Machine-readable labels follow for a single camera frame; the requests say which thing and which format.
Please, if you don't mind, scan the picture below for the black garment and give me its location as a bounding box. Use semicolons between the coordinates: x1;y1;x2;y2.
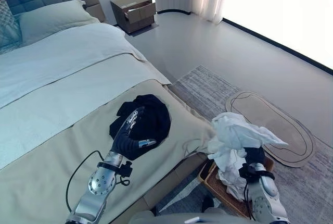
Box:
109;94;172;148

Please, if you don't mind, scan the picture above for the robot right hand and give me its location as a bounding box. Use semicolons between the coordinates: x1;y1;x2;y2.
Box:
244;145;266;168

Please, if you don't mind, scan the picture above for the grey striped rug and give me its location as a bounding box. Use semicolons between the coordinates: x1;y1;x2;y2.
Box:
156;64;333;224

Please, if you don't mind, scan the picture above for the white garment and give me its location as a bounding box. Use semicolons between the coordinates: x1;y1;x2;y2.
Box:
207;112;289;201

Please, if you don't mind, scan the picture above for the woven brown laundry basket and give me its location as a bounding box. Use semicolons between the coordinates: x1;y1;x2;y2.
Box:
197;156;275;220

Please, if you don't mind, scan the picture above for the beige oval floor mat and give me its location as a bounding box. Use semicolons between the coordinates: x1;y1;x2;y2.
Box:
224;91;316;168

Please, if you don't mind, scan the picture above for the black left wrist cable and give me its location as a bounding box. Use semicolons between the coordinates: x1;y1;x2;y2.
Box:
65;150;131;213

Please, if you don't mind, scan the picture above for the dark robot foot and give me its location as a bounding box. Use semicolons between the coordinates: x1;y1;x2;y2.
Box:
201;194;215;213

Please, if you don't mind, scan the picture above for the grey robot torso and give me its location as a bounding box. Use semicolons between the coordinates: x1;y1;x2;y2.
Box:
128;207;250;224

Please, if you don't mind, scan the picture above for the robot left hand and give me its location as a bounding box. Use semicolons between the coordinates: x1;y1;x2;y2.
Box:
111;106;158;161

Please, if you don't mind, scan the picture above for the teal patterned cushion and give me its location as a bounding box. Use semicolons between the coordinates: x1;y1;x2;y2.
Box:
0;0;22;52

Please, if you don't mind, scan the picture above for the cream pillow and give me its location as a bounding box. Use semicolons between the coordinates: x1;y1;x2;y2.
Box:
18;0;100;44

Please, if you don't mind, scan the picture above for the beige bed runner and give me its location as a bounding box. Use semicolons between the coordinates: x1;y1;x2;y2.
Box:
0;79;217;224

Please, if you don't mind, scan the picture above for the brown wooden nightstand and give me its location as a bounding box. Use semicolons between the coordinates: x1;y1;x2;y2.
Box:
110;0;157;34

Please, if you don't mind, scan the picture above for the bed with white sheets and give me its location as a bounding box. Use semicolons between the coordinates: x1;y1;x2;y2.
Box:
0;22;216;224

